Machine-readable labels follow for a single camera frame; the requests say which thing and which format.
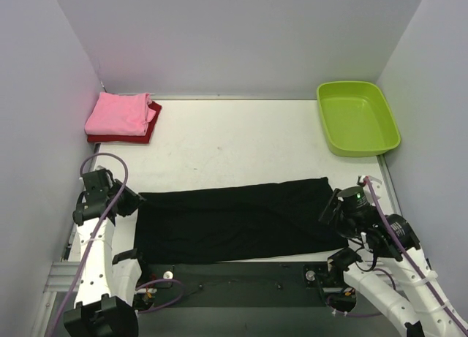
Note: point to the aluminium rail frame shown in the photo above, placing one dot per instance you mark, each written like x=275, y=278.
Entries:
x=61, y=275

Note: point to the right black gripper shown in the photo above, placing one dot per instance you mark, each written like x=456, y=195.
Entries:
x=330, y=211

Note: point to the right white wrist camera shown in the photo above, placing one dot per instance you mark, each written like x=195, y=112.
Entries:
x=372, y=187

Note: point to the black t shirt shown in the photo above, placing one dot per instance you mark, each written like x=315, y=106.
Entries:
x=237, y=223

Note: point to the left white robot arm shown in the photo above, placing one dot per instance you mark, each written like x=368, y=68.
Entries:
x=106, y=286

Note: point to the pink t shirt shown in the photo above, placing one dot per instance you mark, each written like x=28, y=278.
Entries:
x=122, y=115

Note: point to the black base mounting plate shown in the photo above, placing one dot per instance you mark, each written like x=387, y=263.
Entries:
x=245, y=285

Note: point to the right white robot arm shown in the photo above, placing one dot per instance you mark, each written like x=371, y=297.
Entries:
x=389, y=267

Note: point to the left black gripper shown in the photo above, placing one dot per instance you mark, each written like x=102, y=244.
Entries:
x=129, y=199

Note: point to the red t shirt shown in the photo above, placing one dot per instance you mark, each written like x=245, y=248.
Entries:
x=140, y=140

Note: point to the green plastic tray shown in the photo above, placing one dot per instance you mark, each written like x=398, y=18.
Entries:
x=356, y=119

